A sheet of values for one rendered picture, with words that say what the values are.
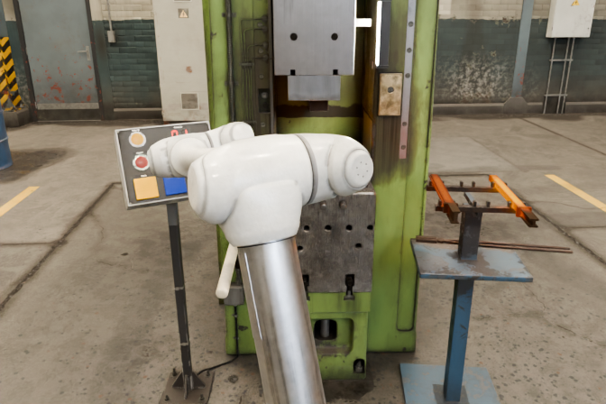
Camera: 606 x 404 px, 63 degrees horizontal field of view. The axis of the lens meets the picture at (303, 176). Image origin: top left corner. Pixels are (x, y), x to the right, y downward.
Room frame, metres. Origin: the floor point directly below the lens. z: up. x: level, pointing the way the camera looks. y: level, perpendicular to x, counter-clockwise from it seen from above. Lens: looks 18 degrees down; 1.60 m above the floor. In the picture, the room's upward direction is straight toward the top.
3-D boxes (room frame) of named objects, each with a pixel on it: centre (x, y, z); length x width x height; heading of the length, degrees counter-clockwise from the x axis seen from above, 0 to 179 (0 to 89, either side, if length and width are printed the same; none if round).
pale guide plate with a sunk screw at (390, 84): (2.04, -0.36, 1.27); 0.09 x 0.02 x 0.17; 91
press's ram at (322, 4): (2.11, -0.08, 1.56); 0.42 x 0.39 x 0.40; 1
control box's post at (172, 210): (1.81, 0.51, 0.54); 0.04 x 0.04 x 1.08; 1
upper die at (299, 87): (2.11, -0.04, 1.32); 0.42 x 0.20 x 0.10; 1
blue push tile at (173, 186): (1.69, 0.46, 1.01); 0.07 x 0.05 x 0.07; 116
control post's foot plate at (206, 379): (1.81, 0.52, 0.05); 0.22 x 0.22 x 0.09; 1
